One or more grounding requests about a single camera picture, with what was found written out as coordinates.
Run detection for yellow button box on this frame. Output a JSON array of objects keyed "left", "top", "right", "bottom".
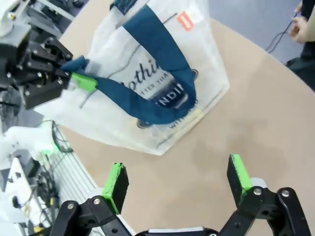
[{"left": 31, "top": 220, "right": 48, "bottom": 235}]

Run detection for person's right hand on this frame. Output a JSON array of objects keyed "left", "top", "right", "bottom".
[{"left": 290, "top": 17, "right": 311, "bottom": 44}]

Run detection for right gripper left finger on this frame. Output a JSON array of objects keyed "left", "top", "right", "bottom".
[{"left": 50, "top": 162, "right": 135, "bottom": 236}]

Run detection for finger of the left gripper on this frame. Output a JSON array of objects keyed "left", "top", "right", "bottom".
[
  {"left": 26, "top": 37, "right": 74, "bottom": 74},
  {"left": 24, "top": 73, "right": 98, "bottom": 109}
]

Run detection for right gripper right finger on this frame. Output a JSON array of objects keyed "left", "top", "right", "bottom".
[{"left": 218, "top": 154, "right": 313, "bottom": 236}]

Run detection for black cable bundle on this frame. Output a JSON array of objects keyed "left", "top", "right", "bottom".
[{"left": 36, "top": 172, "right": 60, "bottom": 205}]

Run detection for translucent bag navy handles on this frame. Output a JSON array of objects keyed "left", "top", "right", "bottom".
[{"left": 40, "top": 0, "right": 231, "bottom": 156}]

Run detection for person in black t-shirt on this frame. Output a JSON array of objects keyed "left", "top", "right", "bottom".
[{"left": 286, "top": 0, "right": 315, "bottom": 93}]

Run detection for thin black cable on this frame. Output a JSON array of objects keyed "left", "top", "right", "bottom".
[{"left": 267, "top": 3, "right": 303, "bottom": 54}]

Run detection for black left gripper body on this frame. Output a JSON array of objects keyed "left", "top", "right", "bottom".
[{"left": 0, "top": 40, "right": 32, "bottom": 89}]

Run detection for white wire grate panel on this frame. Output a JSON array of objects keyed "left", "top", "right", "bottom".
[{"left": 45, "top": 146, "right": 99, "bottom": 197}]

